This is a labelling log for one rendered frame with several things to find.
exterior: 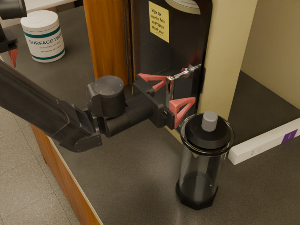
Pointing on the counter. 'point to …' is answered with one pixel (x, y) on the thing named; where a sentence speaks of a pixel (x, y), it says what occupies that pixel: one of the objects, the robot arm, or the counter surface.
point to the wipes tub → (43, 35)
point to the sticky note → (159, 21)
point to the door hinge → (125, 40)
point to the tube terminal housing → (224, 55)
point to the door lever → (170, 82)
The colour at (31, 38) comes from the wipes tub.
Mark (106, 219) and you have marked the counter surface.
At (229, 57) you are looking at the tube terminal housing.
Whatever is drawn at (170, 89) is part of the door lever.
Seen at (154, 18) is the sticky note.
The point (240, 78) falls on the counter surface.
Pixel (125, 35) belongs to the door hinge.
